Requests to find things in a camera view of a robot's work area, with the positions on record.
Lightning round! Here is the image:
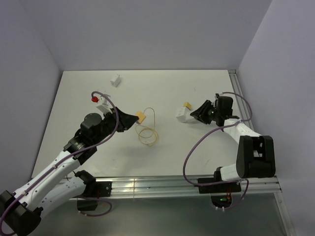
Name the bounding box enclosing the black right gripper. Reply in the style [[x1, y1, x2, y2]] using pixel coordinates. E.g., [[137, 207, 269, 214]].
[[190, 100, 221, 125]]

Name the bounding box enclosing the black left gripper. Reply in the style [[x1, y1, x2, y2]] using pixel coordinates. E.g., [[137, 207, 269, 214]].
[[93, 106, 138, 145]]

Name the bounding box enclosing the white cube socket adapter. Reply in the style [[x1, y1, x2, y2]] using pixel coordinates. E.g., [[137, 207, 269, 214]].
[[175, 107, 196, 123]]

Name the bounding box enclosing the yellow dual USB charger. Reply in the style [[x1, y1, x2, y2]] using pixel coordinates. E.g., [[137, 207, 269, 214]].
[[184, 102, 192, 110]]

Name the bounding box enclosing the small yellow charger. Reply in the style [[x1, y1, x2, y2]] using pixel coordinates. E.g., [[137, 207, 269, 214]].
[[135, 111, 146, 124]]

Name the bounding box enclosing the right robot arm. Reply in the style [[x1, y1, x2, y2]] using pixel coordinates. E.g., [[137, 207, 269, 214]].
[[190, 92, 276, 192]]

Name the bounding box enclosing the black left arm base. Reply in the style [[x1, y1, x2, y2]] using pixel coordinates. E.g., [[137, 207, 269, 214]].
[[82, 181, 112, 198]]

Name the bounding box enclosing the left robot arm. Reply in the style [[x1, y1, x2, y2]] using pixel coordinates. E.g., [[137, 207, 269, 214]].
[[0, 107, 139, 236]]

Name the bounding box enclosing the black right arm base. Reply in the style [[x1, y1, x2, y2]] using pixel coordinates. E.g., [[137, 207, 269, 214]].
[[197, 177, 241, 194]]

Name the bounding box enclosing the white USB charger far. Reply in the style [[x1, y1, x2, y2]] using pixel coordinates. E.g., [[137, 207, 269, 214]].
[[110, 74, 121, 88]]

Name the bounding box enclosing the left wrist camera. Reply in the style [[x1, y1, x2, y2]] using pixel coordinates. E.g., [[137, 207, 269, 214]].
[[91, 95, 112, 114]]

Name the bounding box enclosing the aluminium right rail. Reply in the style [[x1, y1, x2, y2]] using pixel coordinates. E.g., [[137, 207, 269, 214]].
[[228, 69, 250, 119]]

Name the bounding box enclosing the aluminium rail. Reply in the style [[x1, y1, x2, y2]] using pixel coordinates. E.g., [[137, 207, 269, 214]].
[[24, 172, 283, 201], [228, 69, 250, 119]]

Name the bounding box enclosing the aluminium front rail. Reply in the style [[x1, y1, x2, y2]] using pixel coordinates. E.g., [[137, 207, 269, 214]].
[[24, 172, 283, 201]]

